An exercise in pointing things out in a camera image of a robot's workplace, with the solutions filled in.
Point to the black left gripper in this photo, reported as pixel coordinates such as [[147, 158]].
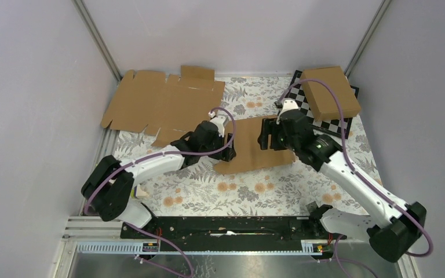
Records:
[[226, 156]]

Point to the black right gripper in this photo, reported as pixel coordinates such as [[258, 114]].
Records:
[[269, 126]]

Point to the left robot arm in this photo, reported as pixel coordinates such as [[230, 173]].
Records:
[[108, 188]]

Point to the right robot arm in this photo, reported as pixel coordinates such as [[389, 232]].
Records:
[[391, 226]]

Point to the closed brown cardboard box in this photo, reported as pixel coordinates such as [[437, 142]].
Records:
[[326, 85]]

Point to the black white chessboard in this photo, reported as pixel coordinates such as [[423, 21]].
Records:
[[332, 127]]

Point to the floral patterned table mat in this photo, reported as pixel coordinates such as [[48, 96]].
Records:
[[283, 190]]

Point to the flat cardboard sheet stack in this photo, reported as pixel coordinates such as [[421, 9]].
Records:
[[165, 106]]

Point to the small green purple block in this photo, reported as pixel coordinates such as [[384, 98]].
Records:
[[137, 192]]

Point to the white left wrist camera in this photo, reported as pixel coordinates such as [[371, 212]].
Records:
[[220, 121]]

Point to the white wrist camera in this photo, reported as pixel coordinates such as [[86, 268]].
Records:
[[220, 121], [285, 105]]

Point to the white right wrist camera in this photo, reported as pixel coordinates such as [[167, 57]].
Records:
[[285, 105]]

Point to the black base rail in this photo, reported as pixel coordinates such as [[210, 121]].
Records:
[[240, 234]]

